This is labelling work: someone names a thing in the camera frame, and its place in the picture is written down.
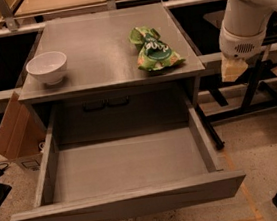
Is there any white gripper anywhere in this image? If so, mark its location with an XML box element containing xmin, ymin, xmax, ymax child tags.
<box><xmin>219</xmin><ymin>22</ymin><xmax>266</xmax><ymax>83</ymax></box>

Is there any grey top drawer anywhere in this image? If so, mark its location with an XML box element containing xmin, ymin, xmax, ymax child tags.
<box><xmin>11</xmin><ymin>85</ymin><xmax>245</xmax><ymax>221</ymax></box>

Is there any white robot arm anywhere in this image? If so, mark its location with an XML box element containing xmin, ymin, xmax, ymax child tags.
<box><xmin>219</xmin><ymin>0</ymin><xmax>277</xmax><ymax>82</ymax></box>

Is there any grey drawer cabinet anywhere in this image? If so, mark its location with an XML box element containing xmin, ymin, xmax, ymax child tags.
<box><xmin>20</xmin><ymin>4</ymin><xmax>204</xmax><ymax>146</ymax></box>

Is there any black side table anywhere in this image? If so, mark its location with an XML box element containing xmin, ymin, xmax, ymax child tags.
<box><xmin>183</xmin><ymin>2</ymin><xmax>277</xmax><ymax>153</ymax></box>

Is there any green chip bag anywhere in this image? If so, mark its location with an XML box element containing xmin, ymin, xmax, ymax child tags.
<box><xmin>128</xmin><ymin>26</ymin><xmax>185</xmax><ymax>72</ymax></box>

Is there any white bowl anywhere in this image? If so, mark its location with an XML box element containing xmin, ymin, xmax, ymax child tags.
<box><xmin>26</xmin><ymin>51</ymin><xmax>68</xmax><ymax>85</ymax></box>

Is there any cardboard box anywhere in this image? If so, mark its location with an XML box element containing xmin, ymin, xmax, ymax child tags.
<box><xmin>0</xmin><ymin>91</ymin><xmax>46</xmax><ymax>172</ymax></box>

